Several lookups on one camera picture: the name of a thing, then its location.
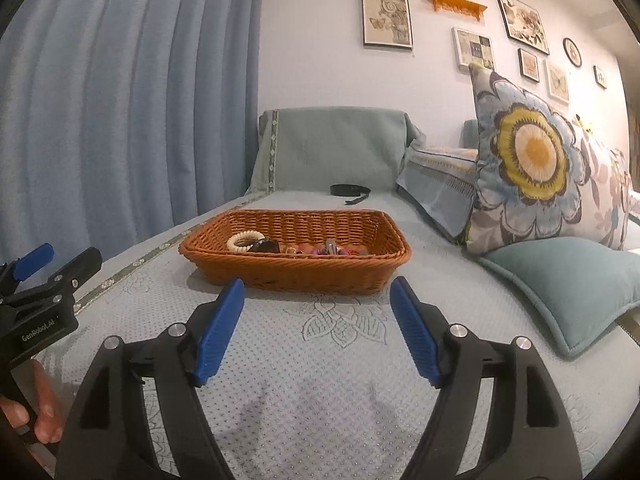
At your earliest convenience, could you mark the cream beaded bracelet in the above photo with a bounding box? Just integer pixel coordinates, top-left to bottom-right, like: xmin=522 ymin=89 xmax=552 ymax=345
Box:
xmin=226 ymin=230 xmax=267 ymax=254

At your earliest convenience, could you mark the black watch band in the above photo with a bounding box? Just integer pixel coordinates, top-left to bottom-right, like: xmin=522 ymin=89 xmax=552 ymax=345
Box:
xmin=248 ymin=237 xmax=280 ymax=254

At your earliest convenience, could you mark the pink star hair clip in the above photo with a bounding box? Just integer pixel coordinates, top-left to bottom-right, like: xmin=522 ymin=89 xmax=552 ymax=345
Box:
xmin=284 ymin=245 xmax=309 ymax=255

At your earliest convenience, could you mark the silver hair clip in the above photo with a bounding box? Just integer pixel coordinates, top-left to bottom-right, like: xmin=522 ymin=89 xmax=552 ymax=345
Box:
xmin=326 ymin=238 xmax=341 ymax=255

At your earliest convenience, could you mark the left hand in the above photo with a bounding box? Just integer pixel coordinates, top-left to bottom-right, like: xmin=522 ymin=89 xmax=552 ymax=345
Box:
xmin=0 ymin=358 xmax=66 ymax=446

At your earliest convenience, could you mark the teal cushion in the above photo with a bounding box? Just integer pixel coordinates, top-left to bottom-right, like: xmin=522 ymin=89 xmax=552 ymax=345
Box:
xmin=478 ymin=237 xmax=639 ymax=359

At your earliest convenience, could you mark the blue curtain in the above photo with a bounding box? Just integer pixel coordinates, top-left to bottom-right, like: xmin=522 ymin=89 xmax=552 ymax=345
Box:
xmin=1 ymin=0 xmax=262 ymax=261

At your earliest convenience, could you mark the orange wicker basket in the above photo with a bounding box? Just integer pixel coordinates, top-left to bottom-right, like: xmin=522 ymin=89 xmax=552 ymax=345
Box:
xmin=179 ymin=209 xmax=411 ymax=296

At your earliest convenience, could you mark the floral flower pillow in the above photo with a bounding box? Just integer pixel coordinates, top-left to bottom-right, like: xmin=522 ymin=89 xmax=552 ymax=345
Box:
xmin=464 ymin=63 xmax=631 ymax=255

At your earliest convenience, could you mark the blue patterned pillow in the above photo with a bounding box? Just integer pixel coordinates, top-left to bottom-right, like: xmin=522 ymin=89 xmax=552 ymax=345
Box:
xmin=396 ymin=143 xmax=477 ymax=244

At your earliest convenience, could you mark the teal headboard cover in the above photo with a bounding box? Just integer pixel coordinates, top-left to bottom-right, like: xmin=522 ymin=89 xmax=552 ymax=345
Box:
xmin=248 ymin=106 xmax=425 ymax=193

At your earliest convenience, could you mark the butterfly small framed picture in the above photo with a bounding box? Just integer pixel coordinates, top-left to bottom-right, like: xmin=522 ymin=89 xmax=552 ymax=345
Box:
xmin=544 ymin=60 xmax=570 ymax=105

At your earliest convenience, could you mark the white framed patchwork picture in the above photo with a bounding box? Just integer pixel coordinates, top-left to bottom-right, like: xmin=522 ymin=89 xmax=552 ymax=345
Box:
xmin=452 ymin=27 xmax=495 ymax=70

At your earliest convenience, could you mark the floral framed picture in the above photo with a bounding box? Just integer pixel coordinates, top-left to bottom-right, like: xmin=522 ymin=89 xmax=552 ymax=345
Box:
xmin=497 ymin=0 xmax=550 ymax=55

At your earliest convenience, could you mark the black strap on bed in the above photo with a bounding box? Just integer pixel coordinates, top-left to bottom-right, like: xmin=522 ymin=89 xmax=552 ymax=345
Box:
xmin=328 ymin=182 xmax=372 ymax=206

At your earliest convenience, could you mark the tiny square wall frame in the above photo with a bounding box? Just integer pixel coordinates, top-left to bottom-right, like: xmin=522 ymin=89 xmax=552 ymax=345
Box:
xmin=593 ymin=65 xmax=608 ymax=89

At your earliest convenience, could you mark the orange wall shelf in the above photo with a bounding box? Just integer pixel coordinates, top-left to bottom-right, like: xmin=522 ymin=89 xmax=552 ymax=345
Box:
xmin=427 ymin=0 xmax=487 ymax=22

